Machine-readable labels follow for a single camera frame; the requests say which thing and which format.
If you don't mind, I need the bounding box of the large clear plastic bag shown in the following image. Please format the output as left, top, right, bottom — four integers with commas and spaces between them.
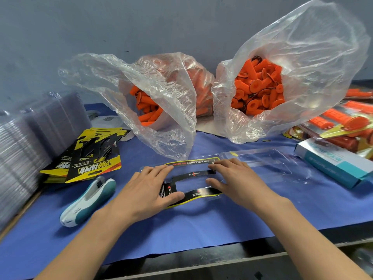
213, 0, 371, 145

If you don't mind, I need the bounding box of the stack of clear blister shells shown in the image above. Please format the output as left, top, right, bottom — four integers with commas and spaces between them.
0, 92, 92, 229

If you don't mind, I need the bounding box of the person's left hand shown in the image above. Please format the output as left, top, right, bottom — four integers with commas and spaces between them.
99, 165, 186, 226

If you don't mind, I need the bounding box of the teal white cardboard box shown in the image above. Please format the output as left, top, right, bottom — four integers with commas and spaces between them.
294, 138, 373, 189

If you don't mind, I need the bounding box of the person's right hand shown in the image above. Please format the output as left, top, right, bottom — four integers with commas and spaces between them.
205, 157, 294, 216

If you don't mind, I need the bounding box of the stack of yellow black cards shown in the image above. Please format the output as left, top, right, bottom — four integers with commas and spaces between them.
40, 128, 130, 184

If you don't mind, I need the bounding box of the yellow black backing card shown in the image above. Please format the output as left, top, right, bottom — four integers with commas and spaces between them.
159, 156, 227, 209

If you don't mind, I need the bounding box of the person's right forearm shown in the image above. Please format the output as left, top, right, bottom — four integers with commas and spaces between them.
265, 198, 373, 280

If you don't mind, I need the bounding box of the person's left forearm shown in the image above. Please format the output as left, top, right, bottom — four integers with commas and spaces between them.
35, 210, 132, 280

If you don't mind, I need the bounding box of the teal hand stapler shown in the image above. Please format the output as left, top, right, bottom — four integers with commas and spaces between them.
59, 176, 117, 228

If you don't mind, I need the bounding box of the white printed paper sheet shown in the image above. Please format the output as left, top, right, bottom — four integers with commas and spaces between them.
90, 115, 136, 142

